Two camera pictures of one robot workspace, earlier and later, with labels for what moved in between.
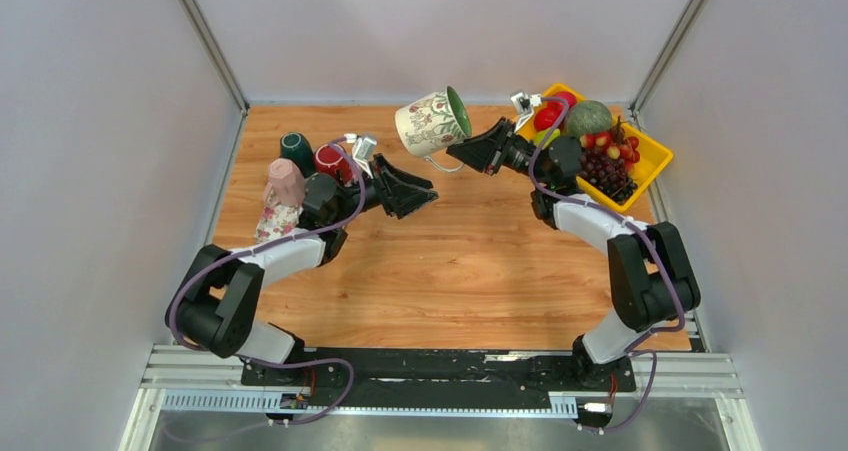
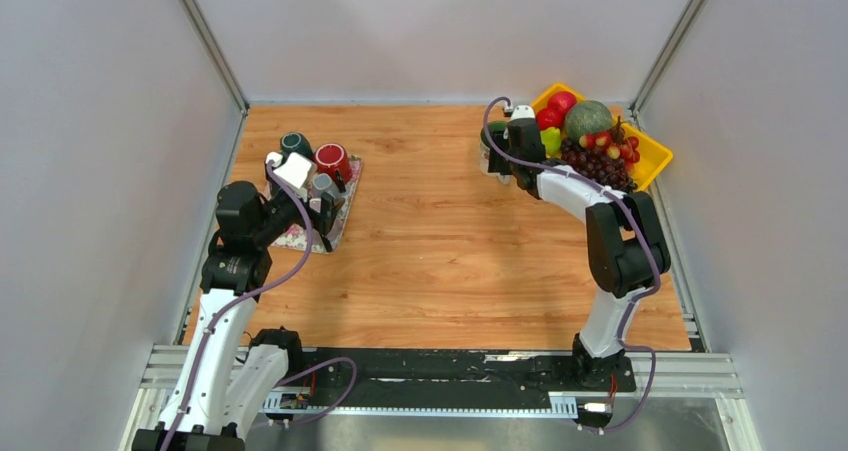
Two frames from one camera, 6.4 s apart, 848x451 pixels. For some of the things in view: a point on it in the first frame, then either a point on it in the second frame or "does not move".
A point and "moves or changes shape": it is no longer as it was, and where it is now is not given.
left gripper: x=400 y=193 → x=322 y=221
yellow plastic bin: x=653 y=155 does not move
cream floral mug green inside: x=430 y=124 moves or changes shape
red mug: x=329 y=159 does not move
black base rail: x=334 y=378 does not move
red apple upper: x=567 y=95 does not move
